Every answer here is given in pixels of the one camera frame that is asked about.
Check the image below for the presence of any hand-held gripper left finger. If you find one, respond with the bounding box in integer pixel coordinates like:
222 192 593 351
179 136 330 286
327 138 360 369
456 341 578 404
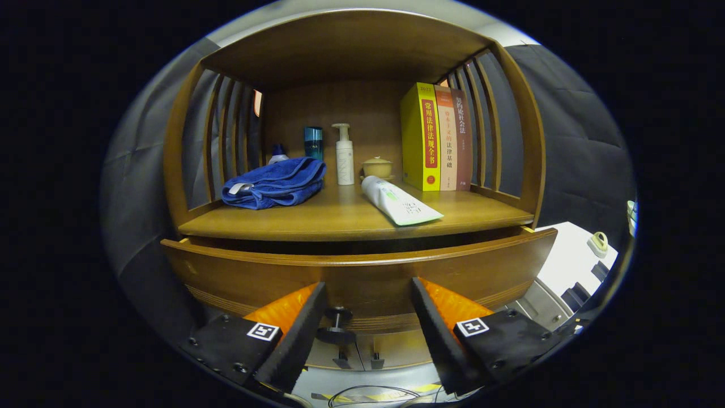
180 282 329 396

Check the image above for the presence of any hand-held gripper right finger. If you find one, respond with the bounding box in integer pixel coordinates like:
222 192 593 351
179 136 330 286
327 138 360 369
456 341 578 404
410 277 567 396

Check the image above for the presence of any black drawer knob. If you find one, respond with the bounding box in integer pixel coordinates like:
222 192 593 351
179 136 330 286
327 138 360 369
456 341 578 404
315 306 357 345

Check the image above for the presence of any brown wooden drawer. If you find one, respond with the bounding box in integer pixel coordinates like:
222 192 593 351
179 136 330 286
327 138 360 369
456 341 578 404
160 227 558 334

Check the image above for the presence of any white and green tube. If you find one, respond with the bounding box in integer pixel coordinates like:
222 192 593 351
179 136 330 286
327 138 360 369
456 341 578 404
361 175 445 227

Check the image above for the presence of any wooden cabinet door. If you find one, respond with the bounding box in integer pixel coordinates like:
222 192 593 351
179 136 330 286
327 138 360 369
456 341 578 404
357 331 438 369
306 334 363 372

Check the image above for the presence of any brown wooden countertop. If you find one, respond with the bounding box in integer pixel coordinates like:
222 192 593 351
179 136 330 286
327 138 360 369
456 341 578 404
177 180 536 243

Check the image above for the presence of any white side cabinet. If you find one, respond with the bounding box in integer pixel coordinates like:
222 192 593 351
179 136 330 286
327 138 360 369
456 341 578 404
507 221 619 332

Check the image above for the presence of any brown wooden cabinet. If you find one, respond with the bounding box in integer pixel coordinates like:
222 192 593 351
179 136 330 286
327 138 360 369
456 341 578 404
161 8 547 372

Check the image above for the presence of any yellow black hazard tape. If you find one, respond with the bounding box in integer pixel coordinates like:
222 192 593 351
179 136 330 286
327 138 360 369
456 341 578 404
312 384 442 403

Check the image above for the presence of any folded blue towel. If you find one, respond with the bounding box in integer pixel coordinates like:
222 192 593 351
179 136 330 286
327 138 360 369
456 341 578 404
221 157 327 211

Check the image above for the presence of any white pump bottle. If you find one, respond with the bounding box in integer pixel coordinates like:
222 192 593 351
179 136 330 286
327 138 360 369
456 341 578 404
332 123 355 186

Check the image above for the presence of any small green white object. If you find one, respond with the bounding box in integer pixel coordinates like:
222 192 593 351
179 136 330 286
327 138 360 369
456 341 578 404
587 231 609 258

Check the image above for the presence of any tan lidded teacup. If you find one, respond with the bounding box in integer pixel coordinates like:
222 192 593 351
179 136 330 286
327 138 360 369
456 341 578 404
361 156 394 181

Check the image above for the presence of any orange and cream book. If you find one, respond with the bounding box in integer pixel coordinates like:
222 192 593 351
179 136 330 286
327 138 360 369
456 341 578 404
433 85 458 191

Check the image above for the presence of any teal bottle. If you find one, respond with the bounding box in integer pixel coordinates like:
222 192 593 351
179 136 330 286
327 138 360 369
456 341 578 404
304 126 324 161

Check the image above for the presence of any thick yellow book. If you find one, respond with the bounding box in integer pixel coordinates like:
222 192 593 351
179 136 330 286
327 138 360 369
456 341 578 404
400 82 441 192

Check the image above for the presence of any brown book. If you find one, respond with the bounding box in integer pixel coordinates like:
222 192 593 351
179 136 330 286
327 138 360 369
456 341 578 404
450 88 474 191

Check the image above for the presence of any black cable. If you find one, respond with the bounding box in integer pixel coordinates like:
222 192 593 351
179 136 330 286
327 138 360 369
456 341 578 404
326 385 442 407

